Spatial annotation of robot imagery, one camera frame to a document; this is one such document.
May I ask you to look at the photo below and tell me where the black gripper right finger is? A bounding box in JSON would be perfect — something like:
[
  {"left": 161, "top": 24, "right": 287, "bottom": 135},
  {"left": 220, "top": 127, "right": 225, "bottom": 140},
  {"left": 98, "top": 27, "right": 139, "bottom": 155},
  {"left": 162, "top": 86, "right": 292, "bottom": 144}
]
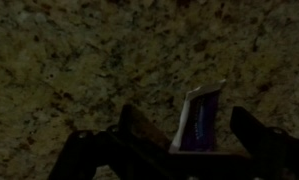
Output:
[{"left": 229, "top": 105, "right": 299, "bottom": 180}]

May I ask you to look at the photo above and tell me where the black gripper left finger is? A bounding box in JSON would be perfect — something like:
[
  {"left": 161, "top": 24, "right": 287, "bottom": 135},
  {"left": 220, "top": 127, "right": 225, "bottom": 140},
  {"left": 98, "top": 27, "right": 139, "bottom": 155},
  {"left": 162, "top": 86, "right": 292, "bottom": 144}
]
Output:
[{"left": 48, "top": 103, "right": 177, "bottom": 180}]

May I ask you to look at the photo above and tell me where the white purple toothpaste tube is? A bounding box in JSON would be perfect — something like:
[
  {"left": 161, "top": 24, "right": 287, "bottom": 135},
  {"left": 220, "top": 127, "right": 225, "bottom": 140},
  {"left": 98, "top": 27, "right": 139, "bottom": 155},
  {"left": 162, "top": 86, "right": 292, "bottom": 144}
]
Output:
[{"left": 168, "top": 78, "right": 228, "bottom": 154}]

